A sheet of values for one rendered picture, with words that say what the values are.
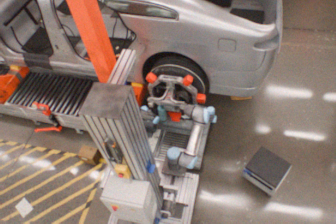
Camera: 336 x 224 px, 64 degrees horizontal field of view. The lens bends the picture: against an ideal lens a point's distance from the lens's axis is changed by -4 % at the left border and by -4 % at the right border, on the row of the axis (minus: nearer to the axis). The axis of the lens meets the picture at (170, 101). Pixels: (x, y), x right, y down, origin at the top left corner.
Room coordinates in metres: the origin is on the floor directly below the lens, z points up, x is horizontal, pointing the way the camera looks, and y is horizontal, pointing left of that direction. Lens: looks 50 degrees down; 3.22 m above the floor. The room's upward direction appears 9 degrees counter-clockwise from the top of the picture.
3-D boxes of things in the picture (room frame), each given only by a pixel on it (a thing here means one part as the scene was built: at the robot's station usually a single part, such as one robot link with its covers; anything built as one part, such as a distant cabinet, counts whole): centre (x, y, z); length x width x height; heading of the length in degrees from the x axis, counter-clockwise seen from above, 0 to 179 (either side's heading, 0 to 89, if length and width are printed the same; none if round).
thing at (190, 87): (2.06, -0.04, 0.85); 0.54 x 0.07 x 0.54; 68
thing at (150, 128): (2.22, 0.26, 0.26); 0.42 x 0.18 x 0.35; 158
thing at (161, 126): (2.23, -0.08, 0.13); 0.50 x 0.36 x 0.10; 68
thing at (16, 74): (3.08, 2.21, 0.69); 0.52 x 0.17 x 0.35; 158
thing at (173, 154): (1.24, 0.04, 0.98); 0.13 x 0.12 x 0.14; 58
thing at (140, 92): (2.35, 0.42, 0.69); 0.52 x 0.17 x 0.35; 158
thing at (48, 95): (2.90, 1.55, 0.14); 2.47 x 0.85 x 0.27; 68
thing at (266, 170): (1.28, -0.95, 0.17); 0.43 x 0.36 x 0.34; 41
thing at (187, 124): (2.22, -0.10, 0.32); 0.40 x 0.30 x 0.28; 68
